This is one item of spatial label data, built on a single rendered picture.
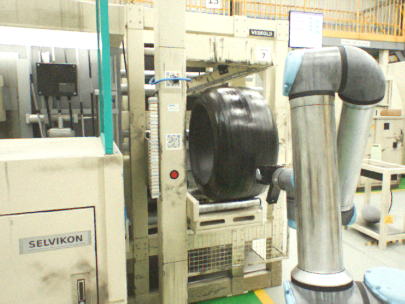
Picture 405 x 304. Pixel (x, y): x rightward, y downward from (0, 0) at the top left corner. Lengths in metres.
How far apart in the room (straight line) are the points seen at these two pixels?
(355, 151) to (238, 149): 0.57
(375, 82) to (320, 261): 0.45
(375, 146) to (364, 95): 5.15
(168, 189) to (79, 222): 0.81
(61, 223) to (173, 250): 0.94
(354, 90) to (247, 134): 0.67
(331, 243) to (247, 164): 0.71
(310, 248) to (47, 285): 0.62
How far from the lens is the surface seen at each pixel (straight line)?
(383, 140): 6.15
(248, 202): 1.66
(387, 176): 3.55
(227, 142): 1.43
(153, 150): 1.55
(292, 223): 1.24
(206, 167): 1.95
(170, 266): 1.72
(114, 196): 0.82
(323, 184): 0.83
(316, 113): 0.83
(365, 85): 0.89
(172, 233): 1.66
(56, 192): 0.82
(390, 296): 0.90
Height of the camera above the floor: 1.37
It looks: 7 degrees down
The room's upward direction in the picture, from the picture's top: straight up
